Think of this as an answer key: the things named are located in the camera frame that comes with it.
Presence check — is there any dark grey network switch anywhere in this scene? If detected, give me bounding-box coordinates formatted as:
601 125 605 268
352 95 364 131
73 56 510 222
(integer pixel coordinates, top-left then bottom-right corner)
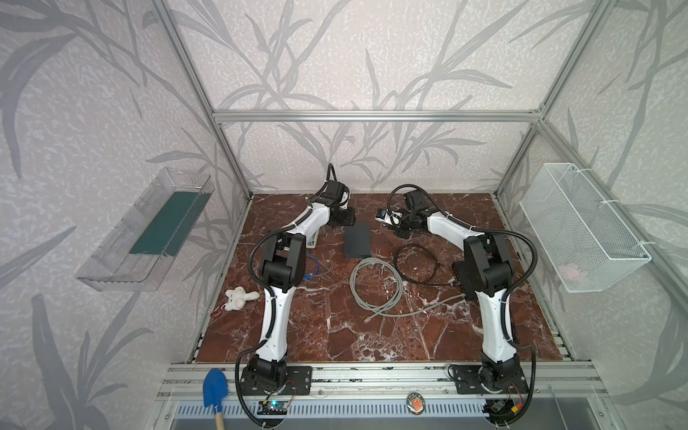
344 223 371 259

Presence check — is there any black ribbed router box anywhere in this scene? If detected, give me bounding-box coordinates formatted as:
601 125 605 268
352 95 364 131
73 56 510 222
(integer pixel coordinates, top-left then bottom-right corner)
451 262 478 302

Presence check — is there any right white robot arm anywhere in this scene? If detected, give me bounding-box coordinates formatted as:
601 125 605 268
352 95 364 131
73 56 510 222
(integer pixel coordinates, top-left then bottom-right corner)
376 184 539 393

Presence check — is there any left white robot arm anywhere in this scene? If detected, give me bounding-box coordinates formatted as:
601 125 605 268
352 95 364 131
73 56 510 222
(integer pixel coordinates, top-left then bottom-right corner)
236 179 356 393

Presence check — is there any grey phone slab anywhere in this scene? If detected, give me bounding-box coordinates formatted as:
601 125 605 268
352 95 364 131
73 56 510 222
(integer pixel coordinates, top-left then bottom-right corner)
306 232 319 249

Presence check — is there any white plush toy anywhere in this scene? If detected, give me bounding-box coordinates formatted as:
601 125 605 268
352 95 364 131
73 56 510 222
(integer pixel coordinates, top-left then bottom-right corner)
222 287 260 312

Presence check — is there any pink item in basket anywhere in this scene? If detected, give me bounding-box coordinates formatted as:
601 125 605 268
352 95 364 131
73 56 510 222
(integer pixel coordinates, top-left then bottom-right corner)
557 263 585 283

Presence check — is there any green circuit board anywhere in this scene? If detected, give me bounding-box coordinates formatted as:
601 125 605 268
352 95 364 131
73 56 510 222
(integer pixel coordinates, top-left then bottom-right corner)
256 400 290 416

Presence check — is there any blue shovel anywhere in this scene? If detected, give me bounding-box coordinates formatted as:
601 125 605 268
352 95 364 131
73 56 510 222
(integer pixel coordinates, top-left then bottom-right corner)
202 368 229 430

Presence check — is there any black cable with green plug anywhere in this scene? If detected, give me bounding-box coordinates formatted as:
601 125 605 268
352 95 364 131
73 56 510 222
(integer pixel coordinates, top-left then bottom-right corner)
393 244 458 287

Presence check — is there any grey ethernet cable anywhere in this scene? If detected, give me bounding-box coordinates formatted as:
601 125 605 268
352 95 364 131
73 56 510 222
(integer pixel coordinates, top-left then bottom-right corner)
348 256 466 324

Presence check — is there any white wire mesh basket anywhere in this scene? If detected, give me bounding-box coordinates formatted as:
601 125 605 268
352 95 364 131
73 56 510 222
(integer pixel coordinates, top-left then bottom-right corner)
520 163 651 294

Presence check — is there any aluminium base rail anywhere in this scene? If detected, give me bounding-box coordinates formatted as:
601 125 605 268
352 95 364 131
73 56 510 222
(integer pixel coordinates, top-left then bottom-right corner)
156 361 608 401

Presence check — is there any clear plastic wall bin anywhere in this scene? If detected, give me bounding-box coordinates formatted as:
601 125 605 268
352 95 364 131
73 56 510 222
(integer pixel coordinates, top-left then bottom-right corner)
76 168 215 292

